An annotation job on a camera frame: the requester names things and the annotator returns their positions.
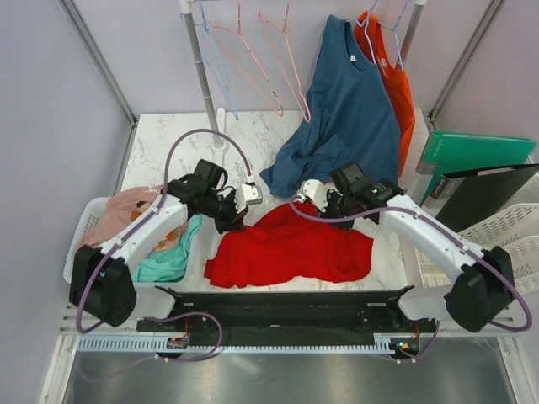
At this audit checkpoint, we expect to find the aluminium frame post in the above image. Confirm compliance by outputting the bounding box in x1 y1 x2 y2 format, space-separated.
426 0 506 129
56 0 139 127

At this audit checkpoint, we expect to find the green binder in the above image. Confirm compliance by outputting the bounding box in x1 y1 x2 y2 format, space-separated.
416 130 536 175

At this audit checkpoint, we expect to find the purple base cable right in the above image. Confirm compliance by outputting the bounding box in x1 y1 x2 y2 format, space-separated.
387 319 441 365

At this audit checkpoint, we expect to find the white slotted tray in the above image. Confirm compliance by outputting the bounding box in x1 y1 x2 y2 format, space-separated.
401 203 538 295

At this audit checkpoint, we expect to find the pink wire hanger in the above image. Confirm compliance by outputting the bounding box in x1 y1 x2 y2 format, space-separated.
208 1 284 117
258 1 312 122

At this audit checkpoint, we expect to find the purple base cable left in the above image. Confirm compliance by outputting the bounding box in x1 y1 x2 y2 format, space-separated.
73 311 224 384

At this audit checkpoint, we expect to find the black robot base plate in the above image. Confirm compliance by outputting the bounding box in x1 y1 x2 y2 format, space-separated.
136 290 435 348

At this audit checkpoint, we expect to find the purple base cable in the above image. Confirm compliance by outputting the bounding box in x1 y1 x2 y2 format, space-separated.
73 311 224 384
387 319 441 365

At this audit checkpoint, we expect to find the pink printed t shirt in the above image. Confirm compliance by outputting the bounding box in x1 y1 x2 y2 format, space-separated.
76 186 182 251

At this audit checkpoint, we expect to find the aluminium frame post right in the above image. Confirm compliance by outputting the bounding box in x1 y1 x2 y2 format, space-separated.
426 0 506 129

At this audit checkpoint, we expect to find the light blue wire hanger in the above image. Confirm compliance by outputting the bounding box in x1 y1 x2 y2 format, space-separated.
192 1 239 120

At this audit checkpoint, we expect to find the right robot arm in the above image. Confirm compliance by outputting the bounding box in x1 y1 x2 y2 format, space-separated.
300 163 516 332

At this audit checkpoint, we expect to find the blue t shirt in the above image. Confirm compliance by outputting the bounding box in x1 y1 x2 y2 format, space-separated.
260 15 401 198

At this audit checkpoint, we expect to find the mint green t shirt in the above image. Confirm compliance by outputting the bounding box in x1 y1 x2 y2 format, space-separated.
131 215 202 283

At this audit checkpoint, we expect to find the blue hanger holding shirts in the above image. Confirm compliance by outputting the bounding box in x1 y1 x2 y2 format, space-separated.
349 0 409 71

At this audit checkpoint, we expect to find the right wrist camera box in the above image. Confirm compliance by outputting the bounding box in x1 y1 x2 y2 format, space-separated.
294 179 332 212

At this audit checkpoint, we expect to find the red t shirt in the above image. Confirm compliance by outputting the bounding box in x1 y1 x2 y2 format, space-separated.
204 204 374 289

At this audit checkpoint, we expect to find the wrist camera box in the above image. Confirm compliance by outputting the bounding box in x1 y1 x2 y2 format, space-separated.
294 179 332 212
235 183 263 211

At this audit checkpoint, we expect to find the aluminium frame post left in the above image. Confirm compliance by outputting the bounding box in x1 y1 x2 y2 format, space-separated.
56 0 139 127

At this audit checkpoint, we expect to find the white cable duct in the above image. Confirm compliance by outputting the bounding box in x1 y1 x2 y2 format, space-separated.
77 332 397 354

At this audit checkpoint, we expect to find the orange t shirt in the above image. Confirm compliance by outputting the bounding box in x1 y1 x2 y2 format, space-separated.
354 11 415 175

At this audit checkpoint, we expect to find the white plastic laundry basket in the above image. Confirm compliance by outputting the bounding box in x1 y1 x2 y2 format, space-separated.
62 196 200 291

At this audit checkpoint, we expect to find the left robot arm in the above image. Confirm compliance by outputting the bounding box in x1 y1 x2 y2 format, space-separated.
69 160 262 327

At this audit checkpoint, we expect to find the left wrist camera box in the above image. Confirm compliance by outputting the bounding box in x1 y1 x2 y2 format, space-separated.
235 183 263 211

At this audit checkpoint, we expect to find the black binder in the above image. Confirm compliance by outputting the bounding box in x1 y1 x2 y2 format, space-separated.
422 164 538 232

